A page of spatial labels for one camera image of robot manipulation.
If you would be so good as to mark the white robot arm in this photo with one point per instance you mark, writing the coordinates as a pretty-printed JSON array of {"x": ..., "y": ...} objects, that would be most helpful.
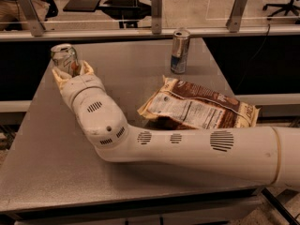
[{"x": 268, "y": 155}]

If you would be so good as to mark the silver blue energy drink can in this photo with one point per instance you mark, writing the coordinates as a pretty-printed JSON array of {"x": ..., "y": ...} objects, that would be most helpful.
[{"x": 180, "y": 46}]

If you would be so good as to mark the black rolling chair base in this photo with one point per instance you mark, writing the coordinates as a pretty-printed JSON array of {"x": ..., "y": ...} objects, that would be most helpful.
[{"x": 285, "y": 8}]

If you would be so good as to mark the black office chair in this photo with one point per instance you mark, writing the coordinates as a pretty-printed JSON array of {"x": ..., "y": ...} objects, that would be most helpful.
[{"x": 127, "y": 12}]

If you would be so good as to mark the brown cream snack bag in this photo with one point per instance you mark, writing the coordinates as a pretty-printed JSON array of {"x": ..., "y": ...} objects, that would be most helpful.
[{"x": 185, "y": 105}]

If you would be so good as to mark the middle metal glass bracket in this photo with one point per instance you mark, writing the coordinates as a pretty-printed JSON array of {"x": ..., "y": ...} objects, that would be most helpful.
[{"x": 156, "y": 14}]

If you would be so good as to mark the person in tan clothes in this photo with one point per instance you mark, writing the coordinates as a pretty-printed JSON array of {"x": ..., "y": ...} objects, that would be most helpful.
[{"x": 11, "y": 11}]

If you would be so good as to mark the right metal glass bracket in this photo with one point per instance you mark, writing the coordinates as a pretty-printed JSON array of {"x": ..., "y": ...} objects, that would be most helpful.
[{"x": 234, "y": 22}]

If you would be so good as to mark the metal glass bracket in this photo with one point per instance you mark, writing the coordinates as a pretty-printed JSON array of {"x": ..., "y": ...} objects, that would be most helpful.
[
  {"x": 35, "y": 26},
  {"x": 234, "y": 22},
  {"x": 156, "y": 14}
]

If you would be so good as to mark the green white 7up can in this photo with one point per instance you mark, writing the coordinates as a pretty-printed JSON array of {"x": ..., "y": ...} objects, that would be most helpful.
[{"x": 64, "y": 57}]

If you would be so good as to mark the left metal glass bracket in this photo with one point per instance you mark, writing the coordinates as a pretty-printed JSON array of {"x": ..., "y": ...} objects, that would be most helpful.
[{"x": 35, "y": 26}]

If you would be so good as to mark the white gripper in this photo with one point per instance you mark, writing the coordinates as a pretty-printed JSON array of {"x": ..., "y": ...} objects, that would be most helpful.
[{"x": 82, "y": 84}]

